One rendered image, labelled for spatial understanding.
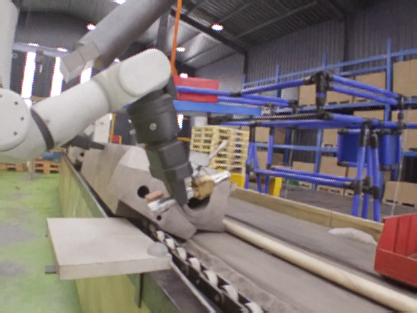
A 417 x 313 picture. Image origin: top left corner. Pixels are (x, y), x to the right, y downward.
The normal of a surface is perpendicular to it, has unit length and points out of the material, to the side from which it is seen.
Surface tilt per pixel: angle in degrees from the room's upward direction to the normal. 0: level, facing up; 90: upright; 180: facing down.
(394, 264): 94
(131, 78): 84
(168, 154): 90
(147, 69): 84
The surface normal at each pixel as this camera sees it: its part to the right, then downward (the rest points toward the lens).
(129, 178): 0.51, 0.07
